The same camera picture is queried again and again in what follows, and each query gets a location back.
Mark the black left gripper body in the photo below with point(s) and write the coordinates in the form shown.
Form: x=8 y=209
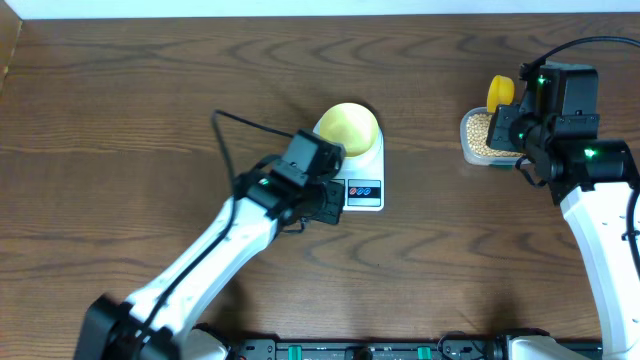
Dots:
x=332 y=191

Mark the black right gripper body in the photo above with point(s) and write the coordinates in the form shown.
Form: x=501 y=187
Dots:
x=499 y=135

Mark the yellow plastic measuring scoop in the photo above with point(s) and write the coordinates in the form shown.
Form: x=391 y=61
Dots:
x=501 y=92

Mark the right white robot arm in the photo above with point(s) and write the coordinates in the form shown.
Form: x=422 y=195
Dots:
x=594 y=181

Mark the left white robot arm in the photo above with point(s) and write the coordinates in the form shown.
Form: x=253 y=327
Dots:
x=154 y=322

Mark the white digital kitchen scale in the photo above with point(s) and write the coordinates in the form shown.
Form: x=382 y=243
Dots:
x=364 y=178

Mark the yellow plastic bowl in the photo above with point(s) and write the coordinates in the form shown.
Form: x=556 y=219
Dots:
x=352 y=125

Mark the soybeans in container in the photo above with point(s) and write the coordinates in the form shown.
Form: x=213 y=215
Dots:
x=477 y=131

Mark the clear plastic bean container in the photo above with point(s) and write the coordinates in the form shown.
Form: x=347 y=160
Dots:
x=473 y=158

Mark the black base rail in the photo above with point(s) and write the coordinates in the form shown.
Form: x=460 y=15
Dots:
x=202 y=345

